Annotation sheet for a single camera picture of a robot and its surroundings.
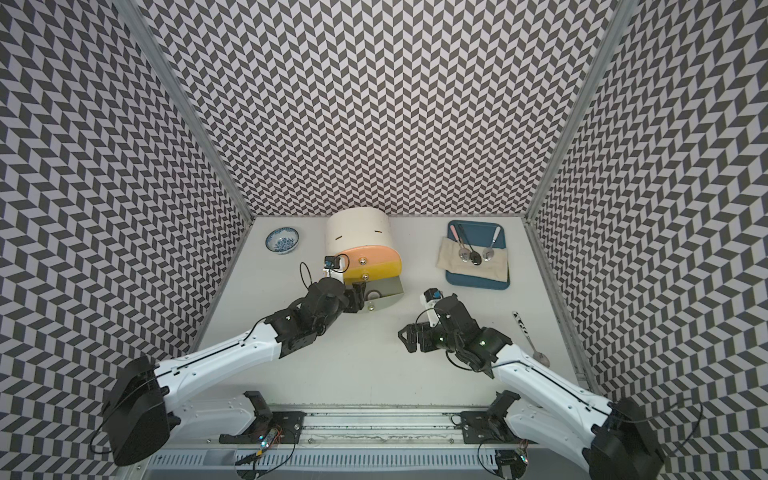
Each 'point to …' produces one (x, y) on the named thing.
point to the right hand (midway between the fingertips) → (415, 338)
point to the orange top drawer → (368, 255)
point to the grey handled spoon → (488, 253)
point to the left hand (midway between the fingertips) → (355, 286)
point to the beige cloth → (495, 268)
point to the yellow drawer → (389, 269)
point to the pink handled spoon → (464, 254)
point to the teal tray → (480, 233)
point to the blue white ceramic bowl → (282, 240)
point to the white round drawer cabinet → (348, 227)
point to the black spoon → (475, 257)
